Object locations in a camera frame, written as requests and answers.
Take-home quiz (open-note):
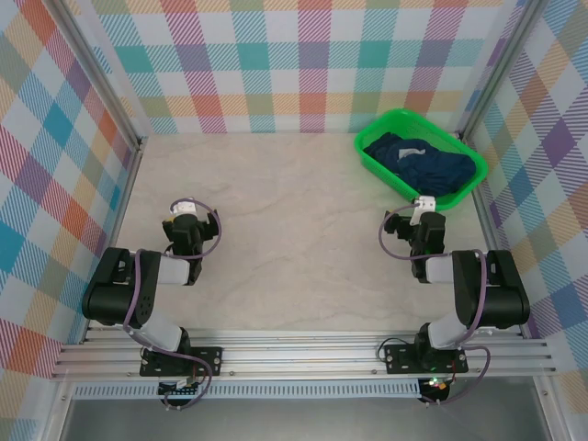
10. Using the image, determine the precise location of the small circuit board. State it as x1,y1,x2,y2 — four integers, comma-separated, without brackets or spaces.
158,379,203,397
420,376,454,396

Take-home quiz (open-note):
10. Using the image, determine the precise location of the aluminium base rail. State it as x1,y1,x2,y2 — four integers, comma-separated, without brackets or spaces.
50,326,557,380

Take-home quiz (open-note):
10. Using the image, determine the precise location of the green plastic basket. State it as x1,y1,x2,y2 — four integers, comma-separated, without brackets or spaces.
352,107,489,213

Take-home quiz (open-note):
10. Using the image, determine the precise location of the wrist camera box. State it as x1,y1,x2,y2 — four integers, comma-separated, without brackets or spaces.
170,198,198,217
412,196,436,226

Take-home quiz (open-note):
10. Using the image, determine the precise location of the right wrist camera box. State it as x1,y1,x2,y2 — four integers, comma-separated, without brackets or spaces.
412,196,436,226

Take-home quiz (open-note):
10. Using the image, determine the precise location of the grey metal panel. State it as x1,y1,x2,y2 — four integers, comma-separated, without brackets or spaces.
59,397,552,441

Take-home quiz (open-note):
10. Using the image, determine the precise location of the white slotted cable duct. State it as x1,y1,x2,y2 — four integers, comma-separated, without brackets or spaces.
73,384,422,400

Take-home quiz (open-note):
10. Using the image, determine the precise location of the aluminium frame post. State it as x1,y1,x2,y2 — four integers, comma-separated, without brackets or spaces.
457,0,548,143
53,0,149,153

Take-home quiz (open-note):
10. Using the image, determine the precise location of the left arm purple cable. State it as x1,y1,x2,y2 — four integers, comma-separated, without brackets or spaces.
122,198,223,411

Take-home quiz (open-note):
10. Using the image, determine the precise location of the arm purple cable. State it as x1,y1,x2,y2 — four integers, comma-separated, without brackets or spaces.
378,204,492,408
122,198,223,411

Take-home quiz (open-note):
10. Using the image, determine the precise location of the navy blue t-shirt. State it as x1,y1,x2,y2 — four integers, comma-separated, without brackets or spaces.
362,131,478,198

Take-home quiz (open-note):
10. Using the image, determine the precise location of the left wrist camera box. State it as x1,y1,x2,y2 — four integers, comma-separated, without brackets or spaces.
170,198,198,217

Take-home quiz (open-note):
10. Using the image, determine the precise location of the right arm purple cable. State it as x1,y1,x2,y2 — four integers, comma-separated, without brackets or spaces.
378,204,492,408

